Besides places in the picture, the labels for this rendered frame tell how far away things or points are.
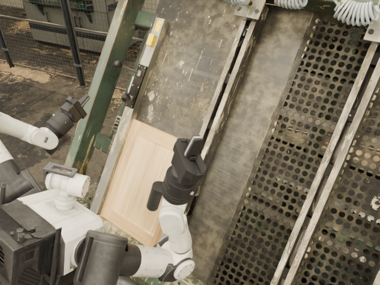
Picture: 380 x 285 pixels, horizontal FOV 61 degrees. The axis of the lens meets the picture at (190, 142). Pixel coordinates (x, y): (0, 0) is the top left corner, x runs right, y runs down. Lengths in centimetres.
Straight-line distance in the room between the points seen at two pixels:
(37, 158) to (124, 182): 219
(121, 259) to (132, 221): 59
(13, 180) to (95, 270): 45
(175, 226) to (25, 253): 38
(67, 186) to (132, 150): 56
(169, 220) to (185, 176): 18
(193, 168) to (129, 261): 33
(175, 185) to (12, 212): 47
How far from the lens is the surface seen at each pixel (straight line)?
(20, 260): 94
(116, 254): 91
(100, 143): 171
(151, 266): 102
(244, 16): 127
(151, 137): 144
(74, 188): 99
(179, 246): 105
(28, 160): 365
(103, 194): 158
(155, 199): 91
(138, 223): 149
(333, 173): 112
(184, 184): 80
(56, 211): 104
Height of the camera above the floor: 208
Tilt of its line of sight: 37 degrees down
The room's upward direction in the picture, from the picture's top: straight up
